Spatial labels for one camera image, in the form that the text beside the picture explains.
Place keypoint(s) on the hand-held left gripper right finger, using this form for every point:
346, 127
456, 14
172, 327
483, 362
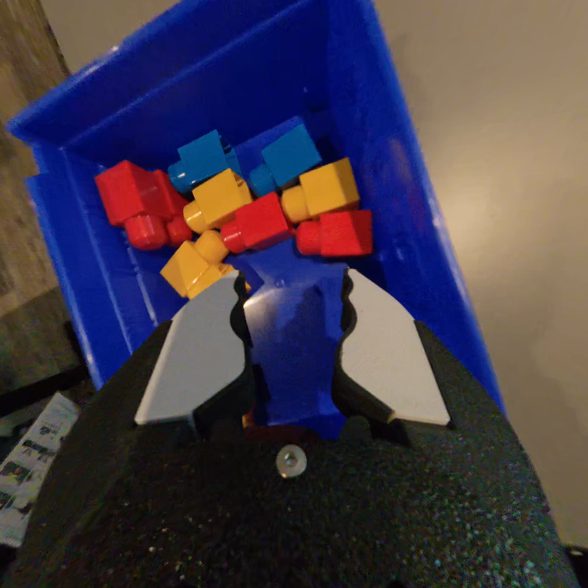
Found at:
390, 363

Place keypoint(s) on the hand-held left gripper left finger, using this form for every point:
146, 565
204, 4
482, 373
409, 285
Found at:
193, 363

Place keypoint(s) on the printed paper sheet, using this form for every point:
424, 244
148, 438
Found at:
32, 459

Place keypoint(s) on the pile of mega blocks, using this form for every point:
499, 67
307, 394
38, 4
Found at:
257, 220

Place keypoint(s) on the blue plastic bin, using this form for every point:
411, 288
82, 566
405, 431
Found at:
275, 92

